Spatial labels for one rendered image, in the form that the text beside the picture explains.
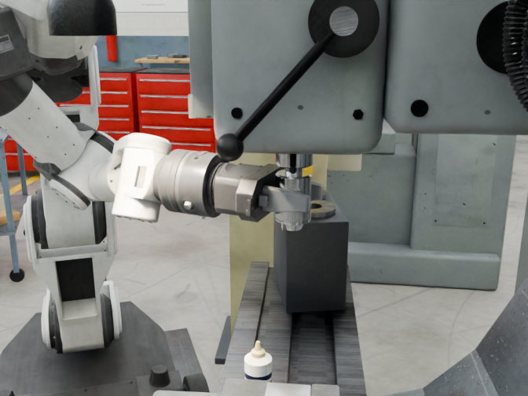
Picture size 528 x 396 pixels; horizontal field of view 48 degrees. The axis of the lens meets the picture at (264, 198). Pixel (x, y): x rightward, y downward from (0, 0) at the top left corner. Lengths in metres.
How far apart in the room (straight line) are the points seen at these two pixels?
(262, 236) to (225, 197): 1.87
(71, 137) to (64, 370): 0.82
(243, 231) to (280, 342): 1.57
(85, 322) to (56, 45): 0.77
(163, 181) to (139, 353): 1.00
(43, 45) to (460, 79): 0.68
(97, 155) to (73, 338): 0.67
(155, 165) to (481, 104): 0.43
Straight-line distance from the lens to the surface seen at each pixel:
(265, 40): 0.65
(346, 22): 0.61
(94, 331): 1.63
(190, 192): 0.79
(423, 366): 2.81
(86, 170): 1.08
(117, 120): 5.68
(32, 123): 1.03
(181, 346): 2.10
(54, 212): 1.40
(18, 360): 1.81
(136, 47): 10.15
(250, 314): 1.19
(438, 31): 0.64
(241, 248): 2.67
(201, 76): 0.74
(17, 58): 1.00
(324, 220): 1.14
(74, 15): 0.67
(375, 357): 2.83
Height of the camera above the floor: 1.46
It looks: 17 degrees down
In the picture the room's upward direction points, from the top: straight up
